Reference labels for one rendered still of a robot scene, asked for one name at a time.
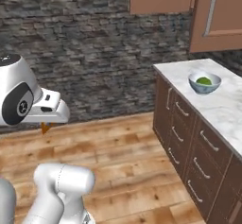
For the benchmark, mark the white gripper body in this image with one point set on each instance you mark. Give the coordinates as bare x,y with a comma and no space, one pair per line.
58,114

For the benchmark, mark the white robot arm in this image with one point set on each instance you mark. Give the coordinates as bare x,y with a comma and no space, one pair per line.
12,79

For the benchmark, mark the orange cheese wedge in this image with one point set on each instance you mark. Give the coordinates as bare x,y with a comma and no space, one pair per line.
46,129

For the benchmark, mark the grey salad bowl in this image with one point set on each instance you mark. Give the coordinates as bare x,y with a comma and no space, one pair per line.
201,89

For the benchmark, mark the dark brown base cabinet door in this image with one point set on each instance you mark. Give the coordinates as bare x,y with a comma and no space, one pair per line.
228,190

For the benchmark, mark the dark brown drawer front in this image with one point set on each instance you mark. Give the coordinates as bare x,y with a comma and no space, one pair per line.
214,180
186,120
206,205
220,157
186,142
181,168

